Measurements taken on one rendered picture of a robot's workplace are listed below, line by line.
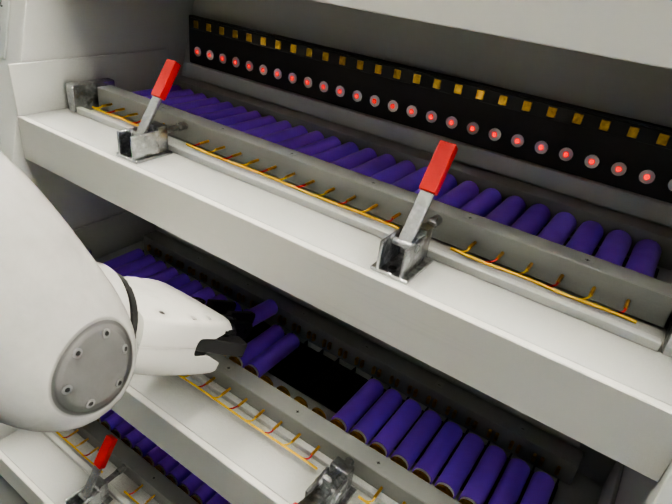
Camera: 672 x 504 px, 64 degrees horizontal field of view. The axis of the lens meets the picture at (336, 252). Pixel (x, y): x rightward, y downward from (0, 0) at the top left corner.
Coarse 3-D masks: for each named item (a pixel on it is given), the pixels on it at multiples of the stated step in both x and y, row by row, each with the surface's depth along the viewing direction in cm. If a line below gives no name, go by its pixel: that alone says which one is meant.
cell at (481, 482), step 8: (488, 448) 46; (496, 448) 46; (488, 456) 45; (496, 456) 45; (504, 456) 45; (480, 464) 44; (488, 464) 44; (496, 464) 44; (480, 472) 43; (488, 472) 44; (496, 472) 44; (472, 480) 43; (480, 480) 43; (488, 480) 43; (464, 488) 43; (472, 488) 42; (480, 488) 42; (488, 488) 43; (464, 496) 42; (472, 496) 41; (480, 496) 42
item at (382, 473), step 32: (192, 384) 50; (224, 384) 50; (256, 384) 49; (256, 416) 47; (288, 416) 46; (320, 416) 46; (288, 448) 45; (320, 448) 45; (352, 448) 44; (384, 480) 42; (416, 480) 42
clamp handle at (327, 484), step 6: (324, 474) 40; (324, 480) 40; (330, 480) 40; (318, 486) 40; (324, 486) 41; (330, 486) 40; (312, 492) 40; (318, 492) 40; (324, 492) 40; (330, 492) 40; (306, 498) 39; (312, 498) 39; (318, 498) 39; (324, 498) 40
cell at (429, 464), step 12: (444, 432) 47; (456, 432) 47; (432, 444) 46; (444, 444) 46; (456, 444) 47; (432, 456) 44; (444, 456) 45; (420, 468) 43; (432, 468) 43; (432, 480) 43
